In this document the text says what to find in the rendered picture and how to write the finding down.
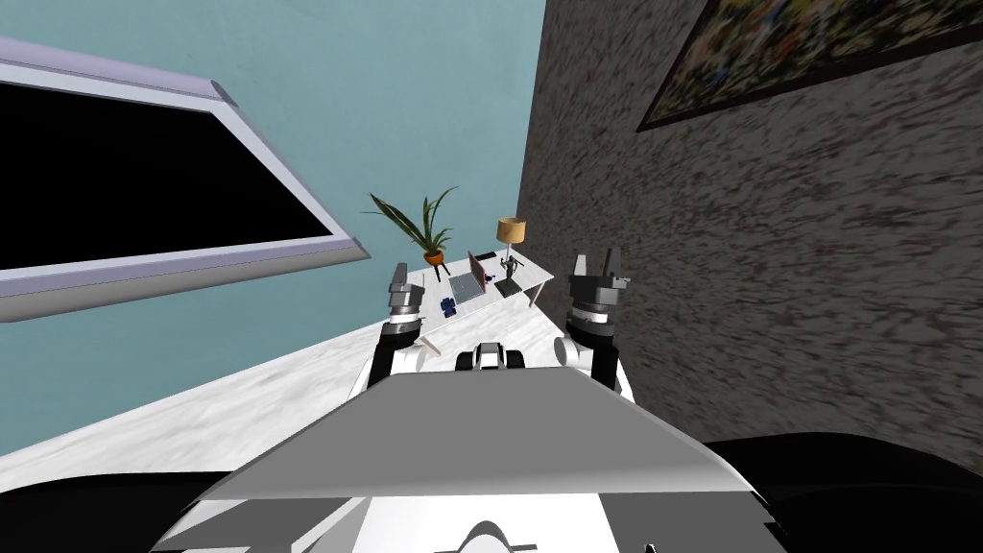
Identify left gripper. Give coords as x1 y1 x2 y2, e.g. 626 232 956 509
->
386 261 427 318

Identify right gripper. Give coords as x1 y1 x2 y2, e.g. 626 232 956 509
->
567 246 632 310

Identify white desk with plant and lamp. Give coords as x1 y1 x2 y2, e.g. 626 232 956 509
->
362 185 556 358

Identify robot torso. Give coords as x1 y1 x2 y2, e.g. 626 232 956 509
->
149 341 792 553

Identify dark window with pale frame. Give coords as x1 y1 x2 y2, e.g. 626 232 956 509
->
0 37 372 324

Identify dark framed wall picture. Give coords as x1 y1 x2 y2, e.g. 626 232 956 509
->
635 0 983 133

